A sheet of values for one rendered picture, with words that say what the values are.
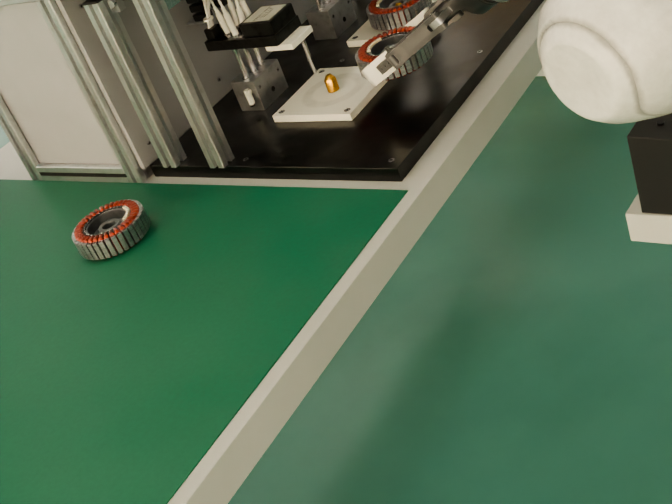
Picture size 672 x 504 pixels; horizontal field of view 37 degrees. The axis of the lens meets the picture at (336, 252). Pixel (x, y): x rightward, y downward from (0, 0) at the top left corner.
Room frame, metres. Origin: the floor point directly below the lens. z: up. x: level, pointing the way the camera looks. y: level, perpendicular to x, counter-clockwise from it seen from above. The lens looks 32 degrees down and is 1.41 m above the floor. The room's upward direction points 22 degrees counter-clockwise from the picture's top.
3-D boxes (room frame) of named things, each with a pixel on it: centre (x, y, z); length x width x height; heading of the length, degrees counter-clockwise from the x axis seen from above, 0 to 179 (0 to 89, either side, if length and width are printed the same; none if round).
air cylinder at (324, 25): (1.75, -0.15, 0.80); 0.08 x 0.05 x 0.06; 137
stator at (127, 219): (1.34, 0.29, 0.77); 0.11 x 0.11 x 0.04
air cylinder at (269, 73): (1.57, 0.01, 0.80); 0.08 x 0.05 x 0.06; 137
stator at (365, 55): (1.38, -0.19, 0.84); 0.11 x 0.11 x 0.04
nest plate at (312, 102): (1.47, -0.09, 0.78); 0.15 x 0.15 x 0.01; 47
